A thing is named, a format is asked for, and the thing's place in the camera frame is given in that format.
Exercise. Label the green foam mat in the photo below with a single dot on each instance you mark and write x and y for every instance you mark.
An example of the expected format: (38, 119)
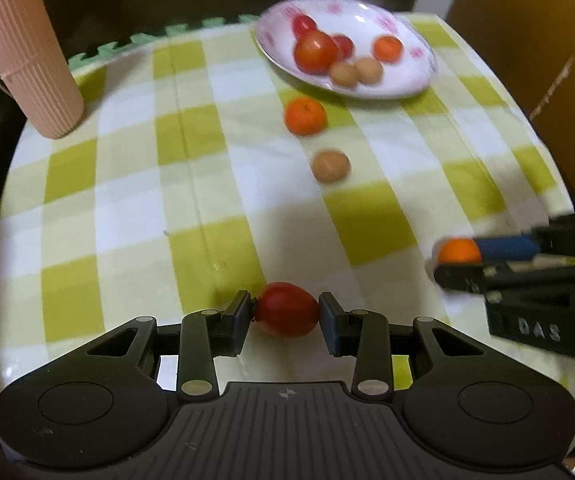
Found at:
(103, 52)

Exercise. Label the large red tomato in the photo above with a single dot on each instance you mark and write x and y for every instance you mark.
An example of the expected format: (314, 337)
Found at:
(315, 53)

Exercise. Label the red cherry tomato with stem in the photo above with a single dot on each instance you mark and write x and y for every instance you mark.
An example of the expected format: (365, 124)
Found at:
(286, 310)

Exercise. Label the orange tangerine front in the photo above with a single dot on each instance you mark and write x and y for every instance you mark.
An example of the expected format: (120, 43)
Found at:
(387, 49)

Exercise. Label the green checked tablecloth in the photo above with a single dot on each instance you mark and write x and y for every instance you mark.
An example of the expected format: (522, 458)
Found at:
(183, 186)

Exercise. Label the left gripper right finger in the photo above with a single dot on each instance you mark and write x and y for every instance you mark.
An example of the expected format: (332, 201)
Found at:
(364, 335)

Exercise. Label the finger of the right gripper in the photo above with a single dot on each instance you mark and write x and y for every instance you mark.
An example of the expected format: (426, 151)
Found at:
(556, 238)
(485, 277)

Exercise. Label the brown longan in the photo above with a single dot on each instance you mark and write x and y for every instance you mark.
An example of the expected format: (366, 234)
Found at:
(369, 71)
(344, 74)
(330, 166)

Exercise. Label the brown longan front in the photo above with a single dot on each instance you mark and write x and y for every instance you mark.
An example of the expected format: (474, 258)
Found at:
(344, 74)

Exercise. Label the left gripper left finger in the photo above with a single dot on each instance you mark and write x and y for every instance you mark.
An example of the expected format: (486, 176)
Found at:
(205, 335)

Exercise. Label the orange tangerine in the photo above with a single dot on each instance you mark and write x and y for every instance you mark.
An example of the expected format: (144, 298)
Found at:
(305, 117)
(387, 49)
(459, 250)

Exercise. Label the small red cherry tomato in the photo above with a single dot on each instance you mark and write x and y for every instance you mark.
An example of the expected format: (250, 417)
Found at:
(345, 46)

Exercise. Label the pink ribbed cylinder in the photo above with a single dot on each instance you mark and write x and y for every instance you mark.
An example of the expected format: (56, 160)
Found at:
(34, 70)

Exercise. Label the white floral plate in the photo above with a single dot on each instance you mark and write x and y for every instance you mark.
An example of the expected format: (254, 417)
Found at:
(362, 23)

